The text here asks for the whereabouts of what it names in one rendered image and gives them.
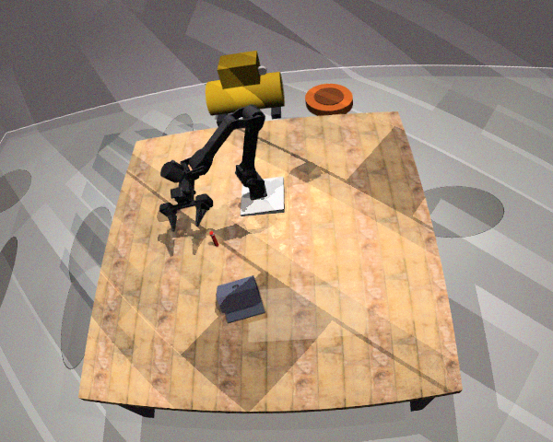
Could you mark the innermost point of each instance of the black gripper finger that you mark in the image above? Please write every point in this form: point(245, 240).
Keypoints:
point(172, 218)
point(201, 209)

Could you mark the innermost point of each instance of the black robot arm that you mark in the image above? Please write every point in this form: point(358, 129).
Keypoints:
point(201, 161)

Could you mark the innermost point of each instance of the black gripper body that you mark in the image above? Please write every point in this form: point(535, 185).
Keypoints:
point(186, 202)

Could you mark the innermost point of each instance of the grey sloped panel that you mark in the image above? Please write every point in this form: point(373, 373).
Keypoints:
point(240, 299)

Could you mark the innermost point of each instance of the red peg with white band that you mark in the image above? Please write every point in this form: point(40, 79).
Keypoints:
point(213, 238)

